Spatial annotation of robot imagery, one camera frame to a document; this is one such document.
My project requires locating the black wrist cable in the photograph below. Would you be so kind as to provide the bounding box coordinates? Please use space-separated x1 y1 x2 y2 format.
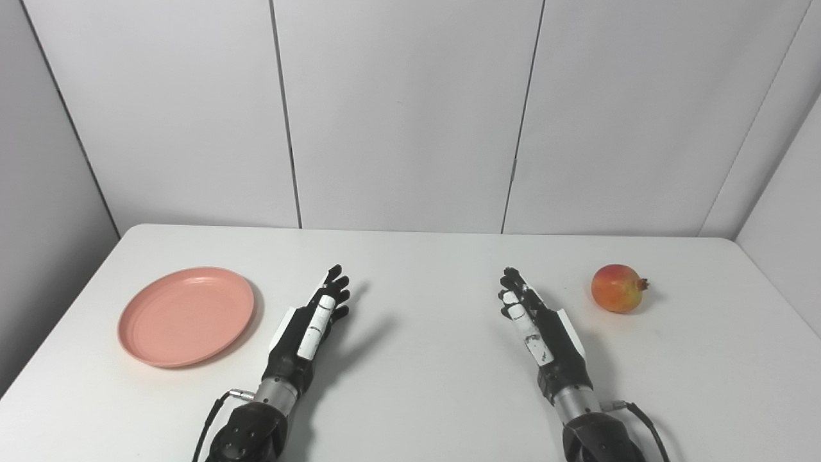
192 388 255 462
600 399 671 462

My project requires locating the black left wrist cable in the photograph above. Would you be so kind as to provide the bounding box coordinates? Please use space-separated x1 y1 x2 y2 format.
192 388 255 462

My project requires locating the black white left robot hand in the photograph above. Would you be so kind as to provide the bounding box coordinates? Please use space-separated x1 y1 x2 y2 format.
262 264 351 395

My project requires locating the pink round plate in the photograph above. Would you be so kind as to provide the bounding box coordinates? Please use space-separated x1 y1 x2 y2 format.
117 267 256 368

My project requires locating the red yellow pomegranate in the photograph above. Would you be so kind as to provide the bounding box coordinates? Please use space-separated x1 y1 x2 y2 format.
591 264 650 314

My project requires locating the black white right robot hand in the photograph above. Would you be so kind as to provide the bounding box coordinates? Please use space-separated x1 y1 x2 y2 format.
499 267 594 405

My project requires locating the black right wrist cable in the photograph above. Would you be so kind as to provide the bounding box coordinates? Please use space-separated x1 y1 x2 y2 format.
600 399 671 462

